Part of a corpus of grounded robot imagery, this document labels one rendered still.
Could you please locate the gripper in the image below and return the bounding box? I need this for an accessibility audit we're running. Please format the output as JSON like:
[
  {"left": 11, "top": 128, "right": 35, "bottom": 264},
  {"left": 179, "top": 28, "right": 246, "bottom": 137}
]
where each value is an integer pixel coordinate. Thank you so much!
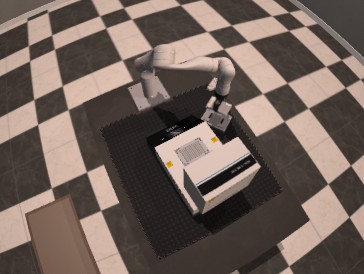
[{"left": 213, "top": 91, "right": 229, "bottom": 112}]

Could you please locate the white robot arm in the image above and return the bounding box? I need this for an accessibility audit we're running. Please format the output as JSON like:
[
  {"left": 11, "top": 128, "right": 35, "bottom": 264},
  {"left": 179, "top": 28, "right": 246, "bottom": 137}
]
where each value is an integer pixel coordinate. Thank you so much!
[{"left": 134, "top": 44, "right": 235, "bottom": 99}]

